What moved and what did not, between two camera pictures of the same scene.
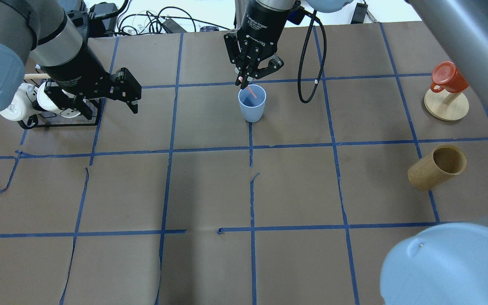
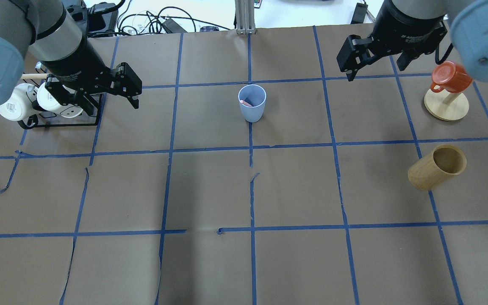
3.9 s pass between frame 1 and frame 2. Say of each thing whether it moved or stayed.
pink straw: moved
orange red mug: stayed
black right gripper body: moved
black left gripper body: stayed
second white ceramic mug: stayed
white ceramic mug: stayed
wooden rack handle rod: stayed
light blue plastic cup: stayed
